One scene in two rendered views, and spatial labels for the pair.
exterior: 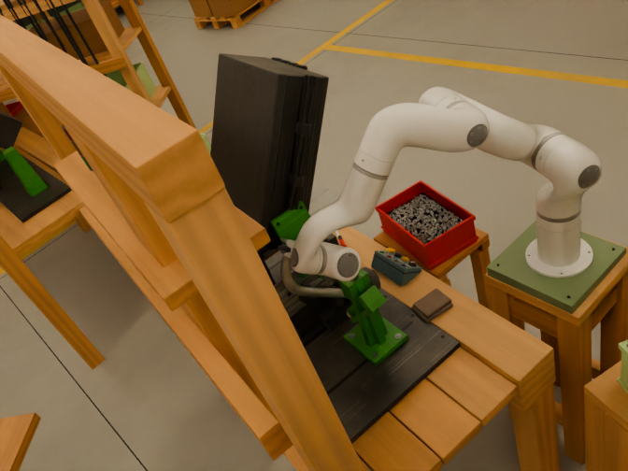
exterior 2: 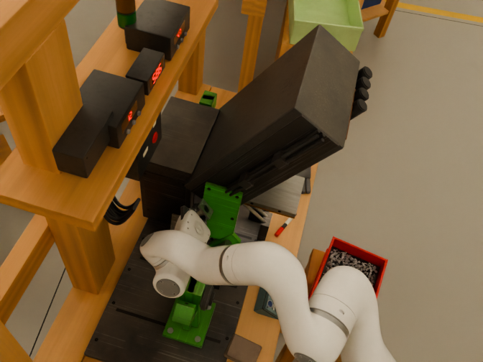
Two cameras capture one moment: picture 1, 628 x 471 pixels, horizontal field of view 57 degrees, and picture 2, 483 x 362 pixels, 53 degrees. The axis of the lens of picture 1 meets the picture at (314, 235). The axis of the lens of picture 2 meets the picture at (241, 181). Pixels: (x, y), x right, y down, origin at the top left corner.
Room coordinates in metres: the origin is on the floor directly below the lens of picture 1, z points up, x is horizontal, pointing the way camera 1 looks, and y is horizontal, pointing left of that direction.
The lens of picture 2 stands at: (0.71, -0.40, 2.42)
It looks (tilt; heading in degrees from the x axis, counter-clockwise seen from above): 53 degrees down; 30
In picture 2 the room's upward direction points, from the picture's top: 11 degrees clockwise
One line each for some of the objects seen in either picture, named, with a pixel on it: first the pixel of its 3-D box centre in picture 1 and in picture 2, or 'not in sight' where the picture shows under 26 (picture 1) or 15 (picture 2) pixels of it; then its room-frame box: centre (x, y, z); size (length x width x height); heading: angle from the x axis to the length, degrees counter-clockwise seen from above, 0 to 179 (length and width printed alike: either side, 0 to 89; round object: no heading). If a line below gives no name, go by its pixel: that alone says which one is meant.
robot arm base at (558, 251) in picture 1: (558, 233); not in sight; (1.20, -0.67, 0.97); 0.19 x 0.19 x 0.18
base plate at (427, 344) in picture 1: (295, 298); (205, 227); (1.46, 0.14, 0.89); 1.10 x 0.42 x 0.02; 23
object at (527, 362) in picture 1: (362, 264); (275, 257); (1.56, -0.12, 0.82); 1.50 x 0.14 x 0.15; 23
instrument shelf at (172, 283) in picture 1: (141, 195); (125, 78); (1.35, 0.38, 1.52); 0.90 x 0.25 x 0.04; 23
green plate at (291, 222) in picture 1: (296, 235); (222, 205); (1.41, 0.05, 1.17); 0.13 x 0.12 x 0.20; 23
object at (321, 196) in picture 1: (285, 223); (244, 182); (1.57, 0.07, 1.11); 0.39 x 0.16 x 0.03; 113
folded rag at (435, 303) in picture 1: (431, 305); (243, 350); (1.18, -0.25, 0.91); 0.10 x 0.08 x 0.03; 104
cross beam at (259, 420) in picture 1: (157, 295); (100, 138); (1.31, 0.48, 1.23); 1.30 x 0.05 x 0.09; 23
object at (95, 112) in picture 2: not in sight; (85, 140); (1.10, 0.23, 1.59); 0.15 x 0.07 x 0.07; 23
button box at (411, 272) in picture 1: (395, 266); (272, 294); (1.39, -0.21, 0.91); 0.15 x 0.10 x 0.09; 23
